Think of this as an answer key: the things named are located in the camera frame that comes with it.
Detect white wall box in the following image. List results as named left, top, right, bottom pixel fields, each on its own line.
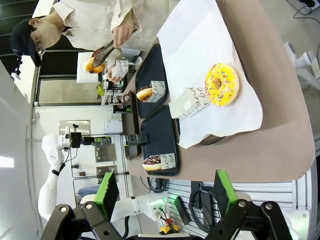
left=104, top=119, right=123, bottom=134

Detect person's left hand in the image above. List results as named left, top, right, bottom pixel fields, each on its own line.
left=111, top=21, right=138, bottom=48

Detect person in cream shirt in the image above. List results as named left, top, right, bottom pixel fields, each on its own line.
left=27, top=0, right=181, bottom=57

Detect coiled black cable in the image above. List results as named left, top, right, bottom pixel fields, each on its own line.
left=188, top=187, right=216, bottom=233

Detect white printed paper donut sleeve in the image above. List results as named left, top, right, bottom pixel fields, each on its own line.
left=111, top=56, right=130, bottom=78
left=159, top=152, right=176, bottom=171
left=146, top=80, right=166, bottom=103
left=168, top=87, right=212, bottom=120

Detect grey metal wall panel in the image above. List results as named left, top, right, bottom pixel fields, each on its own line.
left=96, top=164, right=119, bottom=185
left=94, top=143, right=118, bottom=163
left=58, top=119, right=91, bottom=137

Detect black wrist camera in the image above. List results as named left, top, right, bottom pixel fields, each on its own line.
left=70, top=132, right=83, bottom=149

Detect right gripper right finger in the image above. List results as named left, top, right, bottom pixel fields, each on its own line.
left=204, top=169, right=295, bottom=240

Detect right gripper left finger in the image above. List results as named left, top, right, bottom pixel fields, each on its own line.
left=39, top=171, right=131, bottom=240

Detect yellow iced sprinkle donut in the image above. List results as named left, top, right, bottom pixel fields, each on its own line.
left=204, top=62, right=241, bottom=108

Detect person's right hand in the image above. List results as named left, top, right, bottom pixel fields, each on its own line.
left=106, top=65, right=125, bottom=85

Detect chocolate donut with sprinkles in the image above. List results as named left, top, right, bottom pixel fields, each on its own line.
left=142, top=156, right=163, bottom=171

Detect dark blue plastic tray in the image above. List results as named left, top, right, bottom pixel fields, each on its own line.
left=139, top=104, right=181, bottom=177
left=134, top=43, right=170, bottom=120

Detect black power box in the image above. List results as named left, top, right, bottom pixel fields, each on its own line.
left=174, top=196, right=192, bottom=226

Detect black floor cable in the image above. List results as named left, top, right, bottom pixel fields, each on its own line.
left=287, top=0, right=320, bottom=19

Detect white jointed floor stand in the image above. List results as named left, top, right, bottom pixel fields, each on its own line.
left=283, top=41, right=320, bottom=91

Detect chocolate glazed donut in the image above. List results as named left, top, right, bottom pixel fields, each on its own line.
left=136, top=85, right=154, bottom=102

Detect white slatted panel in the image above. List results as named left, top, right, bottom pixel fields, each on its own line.
left=167, top=179, right=311, bottom=240

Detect black tripod camera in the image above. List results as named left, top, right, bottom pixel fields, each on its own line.
left=11, top=48, right=25, bottom=80

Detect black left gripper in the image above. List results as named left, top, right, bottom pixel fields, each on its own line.
left=80, top=136, right=112, bottom=147

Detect black cap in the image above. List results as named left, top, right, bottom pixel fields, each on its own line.
left=9, top=17, right=42, bottom=67

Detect brown plastic handled tray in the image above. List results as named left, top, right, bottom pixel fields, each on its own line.
left=121, top=90, right=143, bottom=161

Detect silver perforated tongs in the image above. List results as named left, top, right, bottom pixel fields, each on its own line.
left=91, top=39, right=121, bottom=68

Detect brown glazed donut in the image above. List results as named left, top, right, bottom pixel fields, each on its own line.
left=84, top=57, right=106, bottom=74

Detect person's left forearm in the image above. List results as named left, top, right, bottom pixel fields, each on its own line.
left=109, top=0, right=151, bottom=35

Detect white paper sheet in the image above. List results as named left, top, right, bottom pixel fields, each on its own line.
left=156, top=0, right=263, bottom=150

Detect black Pepsi can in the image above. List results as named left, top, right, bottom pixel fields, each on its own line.
left=112, top=104, right=132, bottom=115

